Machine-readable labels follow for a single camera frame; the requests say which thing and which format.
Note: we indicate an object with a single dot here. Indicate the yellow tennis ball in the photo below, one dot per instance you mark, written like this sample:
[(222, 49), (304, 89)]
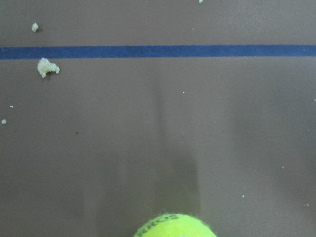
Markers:
[(174, 225)]

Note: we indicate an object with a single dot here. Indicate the small yellow foam crumb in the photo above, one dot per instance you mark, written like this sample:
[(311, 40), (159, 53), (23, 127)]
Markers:
[(35, 27)]

